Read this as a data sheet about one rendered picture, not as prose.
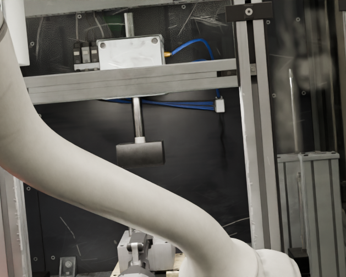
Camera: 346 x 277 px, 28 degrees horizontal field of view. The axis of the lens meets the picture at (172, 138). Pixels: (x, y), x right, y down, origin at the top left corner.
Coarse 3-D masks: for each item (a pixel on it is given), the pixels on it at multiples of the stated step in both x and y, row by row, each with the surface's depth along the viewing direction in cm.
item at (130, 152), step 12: (132, 108) 130; (144, 132) 130; (120, 144) 130; (132, 144) 128; (144, 144) 127; (156, 144) 127; (120, 156) 128; (132, 156) 128; (144, 156) 128; (156, 156) 127
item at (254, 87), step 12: (252, 72) 108; (252, 84) 108; (252, 96) 108; (0, 168) 111; (264, 168) 109; (0, 180) 111; (264, 180) 109; (0, 192) 111; (264, 192) 109; (264, 204) 109; (264, 216) 109; (24, 228) 114; (264, 228) 109; (24, 240) 113; (264, 240) 109; (12, 264) 112; (12, 276) 112
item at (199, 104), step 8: (216, 88) 112; (128, 96) 113; (160, 104) 149; (168, 104) 149; (176, 104) 149; (184, 104) 150; (192, 104) 150; (200, 104) 150; (208, 104) 150; (32, 272) 153; (40, 272) 152; (48, 272) 152
